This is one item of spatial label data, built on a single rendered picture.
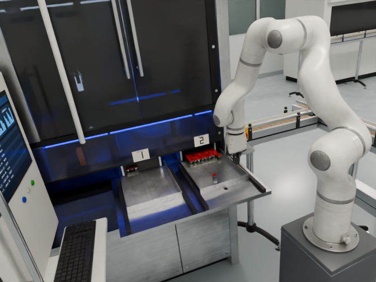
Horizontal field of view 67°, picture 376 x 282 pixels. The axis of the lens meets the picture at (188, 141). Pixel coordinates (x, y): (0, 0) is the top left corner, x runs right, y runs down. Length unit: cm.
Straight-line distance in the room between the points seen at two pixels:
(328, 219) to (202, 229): 96
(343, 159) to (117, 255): 136
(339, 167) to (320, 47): 38
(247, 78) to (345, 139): 43
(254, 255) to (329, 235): 119
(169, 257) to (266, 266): 70
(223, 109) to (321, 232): 58
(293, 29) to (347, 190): 53
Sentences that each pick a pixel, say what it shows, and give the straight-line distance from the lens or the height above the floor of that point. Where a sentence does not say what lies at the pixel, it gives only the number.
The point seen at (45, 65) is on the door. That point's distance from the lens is 137.
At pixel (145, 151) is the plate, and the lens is 149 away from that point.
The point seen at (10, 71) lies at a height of 153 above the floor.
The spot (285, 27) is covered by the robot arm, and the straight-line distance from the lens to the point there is 93.
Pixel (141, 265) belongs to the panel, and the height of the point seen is 28.
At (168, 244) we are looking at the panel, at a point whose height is 37.
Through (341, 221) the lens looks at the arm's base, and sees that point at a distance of 113.
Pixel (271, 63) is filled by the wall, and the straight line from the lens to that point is 728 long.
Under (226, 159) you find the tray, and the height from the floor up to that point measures 89.
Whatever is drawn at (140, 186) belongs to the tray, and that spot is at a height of 88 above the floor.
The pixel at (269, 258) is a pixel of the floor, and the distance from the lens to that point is 228.
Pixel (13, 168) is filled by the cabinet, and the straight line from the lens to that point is 119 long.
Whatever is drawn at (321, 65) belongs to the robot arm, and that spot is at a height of 148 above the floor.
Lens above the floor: 168
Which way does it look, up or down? 25 degrees down
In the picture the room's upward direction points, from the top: 7 degrees counter-clockwise
